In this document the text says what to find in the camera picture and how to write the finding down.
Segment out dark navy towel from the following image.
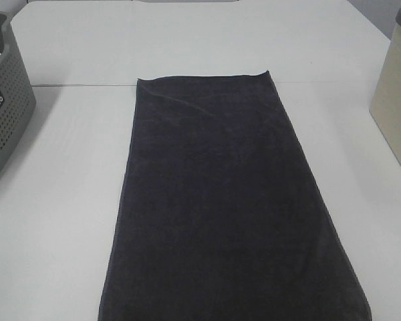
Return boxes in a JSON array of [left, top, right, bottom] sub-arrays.
[[98, 72, 372, 320]]

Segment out grey perforated plastic basket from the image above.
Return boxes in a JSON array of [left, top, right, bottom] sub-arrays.
[[0, 12, 36, 173]]

